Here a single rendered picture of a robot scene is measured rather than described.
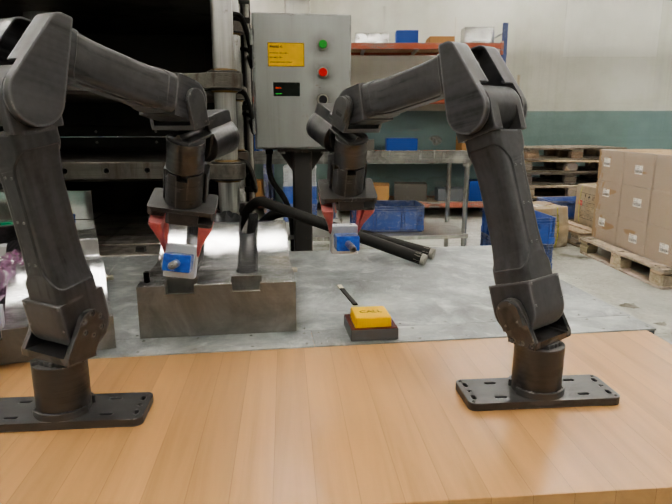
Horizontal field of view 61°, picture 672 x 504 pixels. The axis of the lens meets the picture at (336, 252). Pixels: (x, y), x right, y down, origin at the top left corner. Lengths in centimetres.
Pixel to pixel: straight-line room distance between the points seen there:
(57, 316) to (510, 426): 54
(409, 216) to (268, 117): 314
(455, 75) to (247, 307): 50
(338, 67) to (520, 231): 117
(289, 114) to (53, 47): 118
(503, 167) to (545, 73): 737
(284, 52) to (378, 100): 93
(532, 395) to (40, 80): 67
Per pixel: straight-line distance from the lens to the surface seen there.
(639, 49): 860
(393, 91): 89
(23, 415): 80
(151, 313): 99
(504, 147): 76
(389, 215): 478
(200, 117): 86
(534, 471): 66
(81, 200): 181
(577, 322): 112
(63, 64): 69
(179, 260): 92
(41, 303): 74
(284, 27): 182
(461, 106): 77
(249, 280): 101
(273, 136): 179
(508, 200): 75
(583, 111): 828
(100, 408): 78
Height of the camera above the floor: 115
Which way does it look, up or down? 13 degrees down
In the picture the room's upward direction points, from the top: straight up
